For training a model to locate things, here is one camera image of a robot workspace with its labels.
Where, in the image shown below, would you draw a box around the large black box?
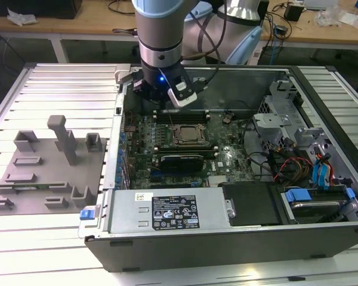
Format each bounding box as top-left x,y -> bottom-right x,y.
0,0 -> 84,19

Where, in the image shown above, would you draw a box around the RAM slot with white latches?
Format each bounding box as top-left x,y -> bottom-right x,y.
153,109 -> 211,114
153,146 -> 220,151
153,115 -> 211,120
153,151 -> 220,157

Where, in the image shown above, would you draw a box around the flat white carton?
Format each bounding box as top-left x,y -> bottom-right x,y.
339,11 -> 358,31

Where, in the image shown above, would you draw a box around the wooden desk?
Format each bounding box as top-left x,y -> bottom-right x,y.
0,11 -> 140,64
258,5 -> 358,60

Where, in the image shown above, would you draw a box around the hard disk in blue carrier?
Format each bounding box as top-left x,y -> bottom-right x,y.
282,186 -> 356,225

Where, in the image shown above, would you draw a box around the black cable bundle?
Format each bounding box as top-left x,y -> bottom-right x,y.
246,150 -> 277,181

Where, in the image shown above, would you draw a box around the blue hanging cable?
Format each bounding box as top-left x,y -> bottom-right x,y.
270,35 -> 280,65

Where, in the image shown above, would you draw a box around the CPU socket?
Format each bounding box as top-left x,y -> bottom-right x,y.
172,123 -> 206,147

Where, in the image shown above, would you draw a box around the grey parts rack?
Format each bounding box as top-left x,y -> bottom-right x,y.
0,114 -> 109,216

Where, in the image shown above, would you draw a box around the white box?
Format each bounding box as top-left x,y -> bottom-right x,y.
303,0 -> 338,10

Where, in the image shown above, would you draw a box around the silver chipset heatsink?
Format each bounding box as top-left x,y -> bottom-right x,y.
208,175 -> 231,188

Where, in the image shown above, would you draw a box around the black plastic drive cover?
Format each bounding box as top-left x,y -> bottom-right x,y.
220,181 -> 284,228

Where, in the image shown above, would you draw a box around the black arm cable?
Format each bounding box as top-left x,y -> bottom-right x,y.
184,8 -> 226,90

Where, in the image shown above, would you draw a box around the grey power supply with label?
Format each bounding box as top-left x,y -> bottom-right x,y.
106,189 -> 231,237

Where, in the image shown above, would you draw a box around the metal socket cover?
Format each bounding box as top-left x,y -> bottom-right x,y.
177,124 -> 206,143

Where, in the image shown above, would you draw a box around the red yellow power wire bundle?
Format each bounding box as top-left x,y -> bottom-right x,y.
273,157 -> 316,182

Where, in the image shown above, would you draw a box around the crumpled clear plastic bag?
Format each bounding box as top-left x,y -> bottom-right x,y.
6,7 -> 39,27

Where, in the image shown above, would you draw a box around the open black PC case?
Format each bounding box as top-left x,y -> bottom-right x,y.
77,64 -> 358,273

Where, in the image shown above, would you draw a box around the black desk cables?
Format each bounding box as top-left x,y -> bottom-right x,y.
107,0 -> 137,16

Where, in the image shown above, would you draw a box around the blue flat data cable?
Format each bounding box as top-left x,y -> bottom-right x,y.
312,151 -> 334,189

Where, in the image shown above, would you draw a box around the silver CPU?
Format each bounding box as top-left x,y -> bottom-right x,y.
181,126 -> 203,141

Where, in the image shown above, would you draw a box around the clear plastic bags pile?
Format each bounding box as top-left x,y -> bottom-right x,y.
313,5 -> 348,28

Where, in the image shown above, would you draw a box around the silver metal drive cage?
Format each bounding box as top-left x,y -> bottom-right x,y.
252,79 -> 307,151

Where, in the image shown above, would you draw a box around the green motherboard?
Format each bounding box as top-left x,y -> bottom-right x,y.
122,111 -> 259,190

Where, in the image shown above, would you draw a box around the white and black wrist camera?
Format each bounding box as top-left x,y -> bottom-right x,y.
166,74 -> 198,108

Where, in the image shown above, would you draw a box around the small black box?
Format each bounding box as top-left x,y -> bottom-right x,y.
283,3 -> 304,22

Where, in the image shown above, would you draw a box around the black graphics card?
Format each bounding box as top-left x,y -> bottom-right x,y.
159,153 -> 206,175

